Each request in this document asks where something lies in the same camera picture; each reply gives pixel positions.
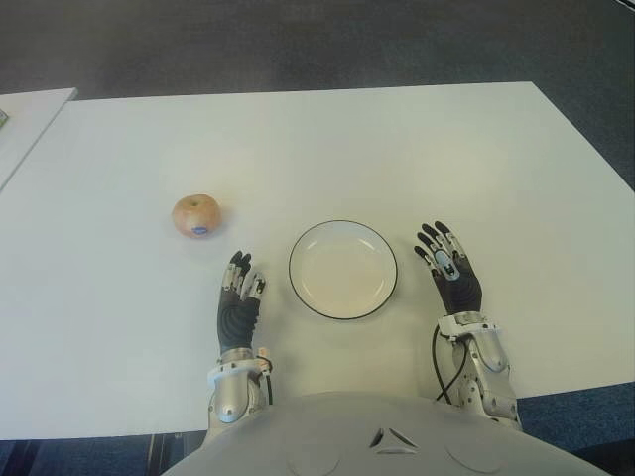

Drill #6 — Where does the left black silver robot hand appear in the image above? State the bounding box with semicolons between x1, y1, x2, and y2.
216;250;268;354

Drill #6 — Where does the yellow-red apple with sticker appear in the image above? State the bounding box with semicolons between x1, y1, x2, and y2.
172;193;222;240

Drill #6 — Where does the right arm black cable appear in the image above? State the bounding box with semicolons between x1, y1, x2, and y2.
431;326;470;403

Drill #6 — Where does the grey robot torso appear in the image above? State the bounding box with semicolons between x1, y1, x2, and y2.
158;391;604;476

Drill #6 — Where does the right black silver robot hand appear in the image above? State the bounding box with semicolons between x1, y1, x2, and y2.
412;220;484;316

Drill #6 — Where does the white plate with black rim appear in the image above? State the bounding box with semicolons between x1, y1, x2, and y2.
288;219;399;320

